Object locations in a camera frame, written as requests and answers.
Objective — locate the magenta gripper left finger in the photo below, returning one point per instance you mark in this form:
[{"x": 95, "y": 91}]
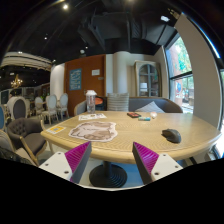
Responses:
[{"x": 69, "y": 165}]

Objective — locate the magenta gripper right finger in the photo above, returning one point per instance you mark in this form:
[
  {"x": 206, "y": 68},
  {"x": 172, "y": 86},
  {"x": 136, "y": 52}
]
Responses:
[{"x": 153, "y": 166}]

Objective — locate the black computer mouse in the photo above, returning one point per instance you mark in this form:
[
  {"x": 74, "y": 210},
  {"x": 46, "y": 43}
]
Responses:
[{"x": 172, "y": 135}]

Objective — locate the round wooden table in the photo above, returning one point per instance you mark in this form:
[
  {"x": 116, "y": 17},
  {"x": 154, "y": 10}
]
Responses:
[{"x": 197, "y": 136}]

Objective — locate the yellow card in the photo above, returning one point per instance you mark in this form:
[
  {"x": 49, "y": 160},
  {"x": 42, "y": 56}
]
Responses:
[{"x": 55, "y": 129}]

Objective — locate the teal small box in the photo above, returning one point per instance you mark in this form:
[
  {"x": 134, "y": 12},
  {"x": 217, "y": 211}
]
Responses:
[{"x": 144, "y": 118}]

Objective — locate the small white round object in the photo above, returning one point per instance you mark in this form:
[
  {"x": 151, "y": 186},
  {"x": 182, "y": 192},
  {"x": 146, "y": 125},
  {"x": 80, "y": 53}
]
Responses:
[{"x": 153, "y": 115}]

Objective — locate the white paper menu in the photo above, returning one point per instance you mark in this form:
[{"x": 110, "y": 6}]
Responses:
[{"x": 91, "y": 116}]

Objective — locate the white dining chair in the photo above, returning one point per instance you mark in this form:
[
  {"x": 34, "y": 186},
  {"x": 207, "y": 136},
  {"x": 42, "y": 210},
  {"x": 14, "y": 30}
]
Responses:
[
  {"x": 51, "y": 108},
  {"x": 63, "y": 103}
]

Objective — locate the white cushion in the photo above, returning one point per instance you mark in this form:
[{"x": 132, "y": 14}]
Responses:
[{"x": 151, "y": 107}]

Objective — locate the dark tufted armchair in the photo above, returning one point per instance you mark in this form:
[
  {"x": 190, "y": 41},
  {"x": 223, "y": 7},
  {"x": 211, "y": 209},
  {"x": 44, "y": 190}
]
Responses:
[{"x": 26, "y": 133}]

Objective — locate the grey sofa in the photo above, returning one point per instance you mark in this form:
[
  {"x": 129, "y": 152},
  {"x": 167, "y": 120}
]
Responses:
[{"x": 139, "y": 104}]

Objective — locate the striped cushion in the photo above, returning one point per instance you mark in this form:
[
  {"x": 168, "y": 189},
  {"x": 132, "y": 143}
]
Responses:
[{"x": 118, "y": 102}]

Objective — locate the clear plastic jar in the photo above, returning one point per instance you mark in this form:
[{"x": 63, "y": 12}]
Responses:
[{"x": 90, "y": 100}]

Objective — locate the grey oval back chair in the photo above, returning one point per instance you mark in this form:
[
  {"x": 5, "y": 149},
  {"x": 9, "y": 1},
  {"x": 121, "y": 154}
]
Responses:
[{"x": 17, "y": 107}]

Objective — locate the wooden glass cabinet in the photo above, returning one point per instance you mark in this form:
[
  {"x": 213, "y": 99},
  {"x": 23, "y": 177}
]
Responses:
[{"x": 148, "y": 79}]

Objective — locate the gold chandelier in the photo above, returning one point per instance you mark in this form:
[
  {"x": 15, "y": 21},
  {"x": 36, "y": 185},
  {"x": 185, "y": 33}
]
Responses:
[{"x": 16, "y": 83}]

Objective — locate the large window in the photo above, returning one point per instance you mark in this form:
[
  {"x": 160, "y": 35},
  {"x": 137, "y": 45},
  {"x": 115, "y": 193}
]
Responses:
[{"x": 181, "y": 82}]

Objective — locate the blue wall poster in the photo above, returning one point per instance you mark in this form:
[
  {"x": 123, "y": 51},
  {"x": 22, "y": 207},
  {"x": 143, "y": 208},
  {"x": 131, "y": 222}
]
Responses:
[{"x": 75, "y": 77}]

